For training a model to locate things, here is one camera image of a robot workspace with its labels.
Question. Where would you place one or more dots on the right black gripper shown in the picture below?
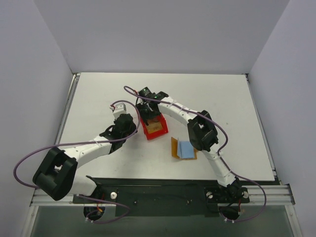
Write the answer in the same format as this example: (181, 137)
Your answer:
(148, 114)

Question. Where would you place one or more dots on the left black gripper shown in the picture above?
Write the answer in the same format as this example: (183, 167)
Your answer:
(123, 119)

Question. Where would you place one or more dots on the orange credit card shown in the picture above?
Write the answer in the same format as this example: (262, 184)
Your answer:
(153, 125)

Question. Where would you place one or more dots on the red plastic bin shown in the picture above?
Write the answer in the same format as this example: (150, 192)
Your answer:
(158, 133)

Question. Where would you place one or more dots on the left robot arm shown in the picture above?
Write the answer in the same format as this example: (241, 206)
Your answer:
(56, 174)

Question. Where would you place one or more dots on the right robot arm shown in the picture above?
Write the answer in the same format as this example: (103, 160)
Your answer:
(205, 135)

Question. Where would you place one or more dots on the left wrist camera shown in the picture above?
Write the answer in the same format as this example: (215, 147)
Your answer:
(118, 109)

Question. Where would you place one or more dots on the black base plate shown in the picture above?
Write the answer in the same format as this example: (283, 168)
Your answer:
(169, 198)

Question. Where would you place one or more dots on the aluminium frame rail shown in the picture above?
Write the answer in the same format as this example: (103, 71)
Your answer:
(275, 194)

